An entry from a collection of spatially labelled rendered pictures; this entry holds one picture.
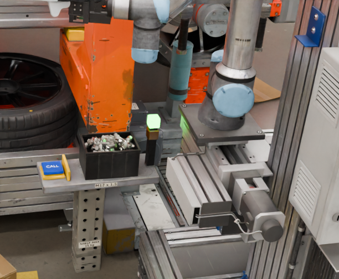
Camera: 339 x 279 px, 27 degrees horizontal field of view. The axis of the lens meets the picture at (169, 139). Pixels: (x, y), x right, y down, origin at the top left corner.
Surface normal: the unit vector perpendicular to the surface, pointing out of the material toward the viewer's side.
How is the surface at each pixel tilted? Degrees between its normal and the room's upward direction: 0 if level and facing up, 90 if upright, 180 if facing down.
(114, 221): 0
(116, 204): 0
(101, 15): 82
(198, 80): 90
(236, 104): 98
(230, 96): 98
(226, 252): 0
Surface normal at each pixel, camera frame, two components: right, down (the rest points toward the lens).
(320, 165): -0.96, 0.05
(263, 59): 0.10, -0.86
